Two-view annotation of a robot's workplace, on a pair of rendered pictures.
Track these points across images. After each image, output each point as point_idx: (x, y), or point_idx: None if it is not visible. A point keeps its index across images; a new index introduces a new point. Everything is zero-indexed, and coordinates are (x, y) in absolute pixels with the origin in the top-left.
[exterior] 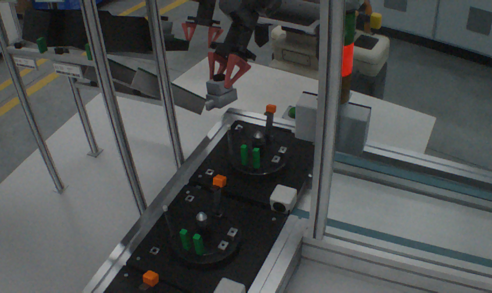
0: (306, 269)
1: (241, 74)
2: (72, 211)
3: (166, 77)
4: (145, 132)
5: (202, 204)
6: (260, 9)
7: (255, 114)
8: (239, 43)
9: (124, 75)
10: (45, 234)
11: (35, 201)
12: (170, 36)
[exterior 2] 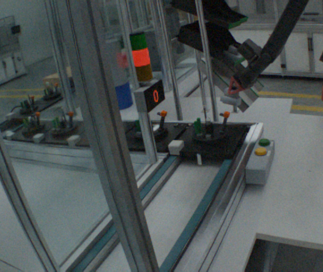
0: None
1: (237, 90)
2: (190, 118)
3: (207, 70)
4: (257, 119)
5: (174, 129)
6: (258, 57)
7: (258, 131)
8: (243, 73)
9: (225, 69)
10: (174, 116)
11: (194, 108)
12: (236, 57)
